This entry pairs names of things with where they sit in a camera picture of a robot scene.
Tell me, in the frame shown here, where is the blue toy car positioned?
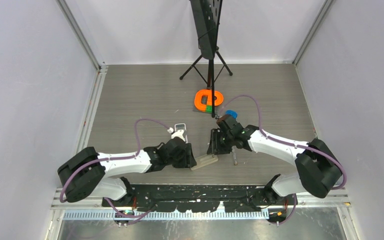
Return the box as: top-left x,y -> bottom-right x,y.
225,110 -> 238,119

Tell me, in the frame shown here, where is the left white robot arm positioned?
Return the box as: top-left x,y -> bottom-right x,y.
57,137 -> 197,207

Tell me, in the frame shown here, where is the slotted cable duct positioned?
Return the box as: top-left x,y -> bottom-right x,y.
62,209 -> 269,221

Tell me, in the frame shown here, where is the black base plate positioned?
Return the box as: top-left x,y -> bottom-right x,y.
101,184 -> 295,213

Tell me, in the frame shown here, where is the clear handle screwdriver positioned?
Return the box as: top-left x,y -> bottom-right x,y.
231,146 -> 238,166

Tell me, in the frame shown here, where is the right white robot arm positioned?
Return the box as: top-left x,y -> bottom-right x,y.
207,114 -> 346,205

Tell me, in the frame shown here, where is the white air conditioner remote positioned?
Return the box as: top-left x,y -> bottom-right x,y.
174,123 -> 189,143

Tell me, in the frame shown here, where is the beige remote control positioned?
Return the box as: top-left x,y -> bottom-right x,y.
190,154 -> 219,171

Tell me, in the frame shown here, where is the black tripod stand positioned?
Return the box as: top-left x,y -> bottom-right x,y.
179,0 -> 233,118

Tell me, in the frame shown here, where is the orange and green block toy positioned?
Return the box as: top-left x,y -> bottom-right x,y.
193,89 -> 224,113

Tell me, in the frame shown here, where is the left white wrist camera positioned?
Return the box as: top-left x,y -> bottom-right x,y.
167,127 -> 187,143

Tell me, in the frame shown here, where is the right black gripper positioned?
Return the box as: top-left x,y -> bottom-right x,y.
207,129 -> 235,156

